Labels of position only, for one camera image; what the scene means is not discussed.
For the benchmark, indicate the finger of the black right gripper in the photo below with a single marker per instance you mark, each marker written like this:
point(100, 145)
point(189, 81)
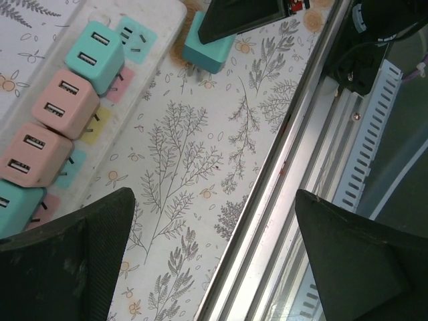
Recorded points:
point(240, 15)

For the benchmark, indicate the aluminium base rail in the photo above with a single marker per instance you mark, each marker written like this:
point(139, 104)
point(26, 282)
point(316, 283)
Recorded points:
point(267, 234)

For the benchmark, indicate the light teal USB charger plug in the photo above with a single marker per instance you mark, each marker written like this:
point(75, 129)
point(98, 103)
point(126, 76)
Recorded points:
point(20, 214)
point(100, 72)

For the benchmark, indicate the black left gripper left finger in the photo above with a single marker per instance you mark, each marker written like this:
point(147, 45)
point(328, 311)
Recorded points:
point(50, 267)

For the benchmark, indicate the dark teal USB charger plug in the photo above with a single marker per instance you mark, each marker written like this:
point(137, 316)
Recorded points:
point(207, 55)

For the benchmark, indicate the pale pink USB charger plug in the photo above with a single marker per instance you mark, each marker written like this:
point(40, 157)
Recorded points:
point(73, 110)
point(50, 157)

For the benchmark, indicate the floral patterned table cover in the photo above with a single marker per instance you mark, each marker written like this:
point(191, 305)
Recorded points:
point(200, 133)

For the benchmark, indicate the white power strip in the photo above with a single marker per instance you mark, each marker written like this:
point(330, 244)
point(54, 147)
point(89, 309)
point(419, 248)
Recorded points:
point(160, 36)

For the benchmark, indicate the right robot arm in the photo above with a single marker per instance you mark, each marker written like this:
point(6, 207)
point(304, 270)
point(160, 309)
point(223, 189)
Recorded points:
point(384, 13)

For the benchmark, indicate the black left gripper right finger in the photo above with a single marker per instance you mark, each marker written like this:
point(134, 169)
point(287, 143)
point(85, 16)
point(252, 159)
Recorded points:
point(368, 267)

